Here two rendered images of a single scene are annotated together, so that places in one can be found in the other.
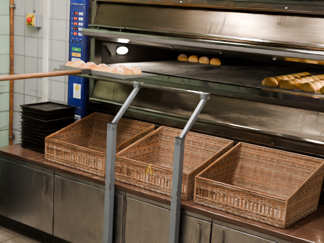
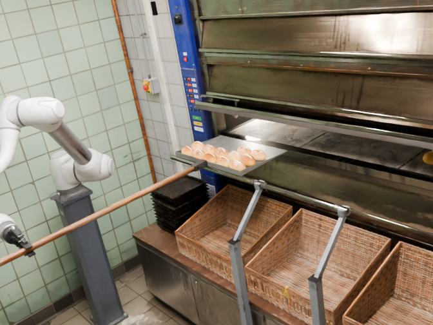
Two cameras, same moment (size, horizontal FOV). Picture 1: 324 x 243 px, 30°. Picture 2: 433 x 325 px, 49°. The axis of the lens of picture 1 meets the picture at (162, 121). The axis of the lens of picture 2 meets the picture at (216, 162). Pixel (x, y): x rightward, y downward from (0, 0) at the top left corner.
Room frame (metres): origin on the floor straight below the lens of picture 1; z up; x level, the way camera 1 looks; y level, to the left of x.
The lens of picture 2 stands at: (1.53, -0.22, 2.18)
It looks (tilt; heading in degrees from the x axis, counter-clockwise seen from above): 22 degrees down; 15
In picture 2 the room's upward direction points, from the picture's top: 10 degrees counter-clockwise
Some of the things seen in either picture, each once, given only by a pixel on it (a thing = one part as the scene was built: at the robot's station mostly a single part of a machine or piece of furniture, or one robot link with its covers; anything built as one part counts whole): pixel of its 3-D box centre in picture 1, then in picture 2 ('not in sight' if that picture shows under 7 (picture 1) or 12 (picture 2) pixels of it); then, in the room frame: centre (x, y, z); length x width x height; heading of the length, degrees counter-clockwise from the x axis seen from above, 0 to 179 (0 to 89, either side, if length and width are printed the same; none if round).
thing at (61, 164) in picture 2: not in sight; (65, 168); (3.93, 1.40, 1.17); 0.18 x 0.16 x 0.22; 94
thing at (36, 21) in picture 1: (33, 20); (151, 86); (4.63, 1.01, 1.46); 0.10 x 0.07 x 0.10; 54
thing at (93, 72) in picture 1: (108, 70); (229, 151); (3.97, 0.37, 1.19); 0.55 x 0.36 x 0.03; 53
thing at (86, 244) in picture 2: not in sight; (91, 259); (3.93, 1.41, 0.50); 0.21 x 0.21 x 1.00; 52
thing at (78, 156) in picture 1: (99, 141); (233, 229); (3.90, 0.40, 0.72); 0.56 x 0.49 x 0.28; 52
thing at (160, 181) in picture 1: (173, 159); (316, 265); (3.54, -0.08, 0.72); 0.56 x 0.49 x 0.28; 53
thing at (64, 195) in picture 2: not in sight; (66, 189); (3.92, 1.43, 1.03); 0.22 x 0.18 x 0.06; 142
